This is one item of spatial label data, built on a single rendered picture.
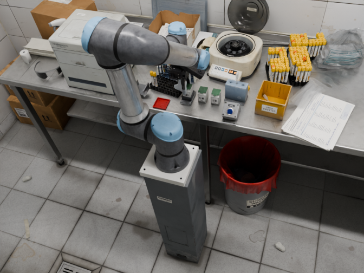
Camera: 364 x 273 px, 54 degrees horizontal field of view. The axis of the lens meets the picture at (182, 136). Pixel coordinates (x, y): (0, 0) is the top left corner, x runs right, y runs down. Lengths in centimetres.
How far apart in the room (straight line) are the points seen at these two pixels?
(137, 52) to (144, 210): 155
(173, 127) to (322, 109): 75
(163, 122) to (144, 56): 35
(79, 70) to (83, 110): 92
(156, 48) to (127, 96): 26
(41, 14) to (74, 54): 57
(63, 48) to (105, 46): 75
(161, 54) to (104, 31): 18
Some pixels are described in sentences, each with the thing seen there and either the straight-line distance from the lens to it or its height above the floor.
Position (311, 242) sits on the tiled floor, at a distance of 236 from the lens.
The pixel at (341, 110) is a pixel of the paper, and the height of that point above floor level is 89.
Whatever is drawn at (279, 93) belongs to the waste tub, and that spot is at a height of 91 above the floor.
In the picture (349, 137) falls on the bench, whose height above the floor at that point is 87.
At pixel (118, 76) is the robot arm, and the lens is 119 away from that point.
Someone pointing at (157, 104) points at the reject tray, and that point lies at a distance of 176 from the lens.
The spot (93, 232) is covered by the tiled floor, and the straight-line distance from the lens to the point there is 244.
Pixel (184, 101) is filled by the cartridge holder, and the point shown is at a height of 89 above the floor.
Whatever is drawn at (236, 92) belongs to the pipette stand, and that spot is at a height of 94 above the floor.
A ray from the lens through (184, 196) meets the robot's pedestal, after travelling 152.
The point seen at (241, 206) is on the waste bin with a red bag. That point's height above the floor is 13.
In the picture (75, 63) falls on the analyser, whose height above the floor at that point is 105.
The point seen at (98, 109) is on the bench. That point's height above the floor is 27.
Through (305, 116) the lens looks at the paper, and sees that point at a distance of 170.
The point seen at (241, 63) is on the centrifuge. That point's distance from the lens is 179.
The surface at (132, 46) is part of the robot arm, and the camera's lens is 104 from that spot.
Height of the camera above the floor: 211
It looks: 50 degrees down
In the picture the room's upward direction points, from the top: 8 degrees counter-clockwise
